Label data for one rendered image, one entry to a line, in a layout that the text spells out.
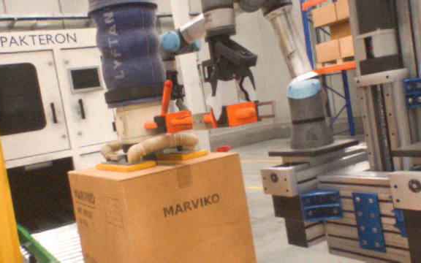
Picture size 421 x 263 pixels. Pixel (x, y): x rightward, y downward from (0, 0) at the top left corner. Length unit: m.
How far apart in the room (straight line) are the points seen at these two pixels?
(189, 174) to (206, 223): 0.16
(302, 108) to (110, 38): 0.69
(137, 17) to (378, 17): 0.75
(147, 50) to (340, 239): 0.88
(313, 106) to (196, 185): 0.51
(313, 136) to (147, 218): 0.65
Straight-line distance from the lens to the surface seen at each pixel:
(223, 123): 1.12
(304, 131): 1.67
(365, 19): 1.61
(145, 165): 1.48
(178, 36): 1.83
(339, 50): 10.13
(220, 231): 1.49
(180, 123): 1.32
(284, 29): 1.85
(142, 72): 1.56
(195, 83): 4.68
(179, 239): 1.42
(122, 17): 1.59
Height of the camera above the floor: 1.24
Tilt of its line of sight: 3 degrees down
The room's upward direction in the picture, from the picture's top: 9 degrees counter-clockwise
